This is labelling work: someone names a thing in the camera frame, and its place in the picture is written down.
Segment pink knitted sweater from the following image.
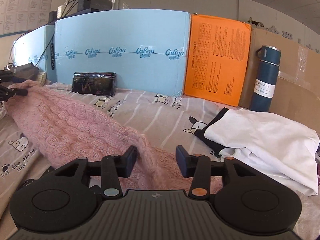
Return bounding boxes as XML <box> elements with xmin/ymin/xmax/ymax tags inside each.
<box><xmin>4</xmin><ymin>81</ymin><xmax>190</xmax><ymax>190</ymax></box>

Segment brown storage bag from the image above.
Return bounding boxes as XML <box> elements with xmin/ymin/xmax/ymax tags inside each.
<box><xmin>10</xmin><ymin>62</ymin><xmax>39</xmax><ymax>83</ymax></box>

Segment black smartphone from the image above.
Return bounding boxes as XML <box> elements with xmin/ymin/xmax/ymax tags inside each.
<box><xmin>72</xmin><ymin>73</ymin><xmax>117</xmax><ymax>96</ymax></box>

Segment black power adapter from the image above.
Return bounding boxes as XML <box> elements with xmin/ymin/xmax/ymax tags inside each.
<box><xmin>77</xmin><ymin>0</ymin><xmax>91</xmax><ymax>12</ymax></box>
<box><xmin>48</xmin><ymin>10</ymin><xmax>57</xmax><ymax>23</ymax></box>

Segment white and black garment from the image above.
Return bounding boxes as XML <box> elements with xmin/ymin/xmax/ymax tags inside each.
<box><xmin>194</xmin><ymin>108</ymin><xmax>319</xmax><ymax>196</ymax></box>

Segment white power strip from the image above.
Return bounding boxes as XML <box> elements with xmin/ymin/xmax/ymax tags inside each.
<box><xmin>57</xmin><ymin>4</ymin><xmax>68</xmax><ymax>19</ymax></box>

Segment orange printed carton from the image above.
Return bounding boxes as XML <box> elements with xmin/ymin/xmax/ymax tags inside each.
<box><xmin>183</xmin><ymin>15</ymin><xmax>251</xmax><ymax>107</ymax></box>

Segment brown cardboard box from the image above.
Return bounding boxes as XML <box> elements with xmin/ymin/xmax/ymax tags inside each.
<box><xmin>239</xmin><ymin>28</ymin><xmax>320</xmax><ymax>133</ymax></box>

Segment large light blue carton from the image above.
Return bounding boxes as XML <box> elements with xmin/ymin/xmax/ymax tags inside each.
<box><xmin>54</xmin><ymin>9</ymin><xmax>191</xmax><ymax>96</ymax></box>

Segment dark blue vacuum bottle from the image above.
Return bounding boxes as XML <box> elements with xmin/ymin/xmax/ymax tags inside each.
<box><xmin>249</xmin><ymin>44</ymin><xmax>281</xmax><ymax>112</ymax></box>

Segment black cable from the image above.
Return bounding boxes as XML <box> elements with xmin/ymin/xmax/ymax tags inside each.
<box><xmin>7</xmin><ymin>0</ymin><xmax>90</xmax><ymax>68</ymax></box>

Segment blue wall notice board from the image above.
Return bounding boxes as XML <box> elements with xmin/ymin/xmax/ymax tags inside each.
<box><xmin>0</xmin><ymin>0</ymin><xmax>52</xmax><ymax>37</ymax></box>

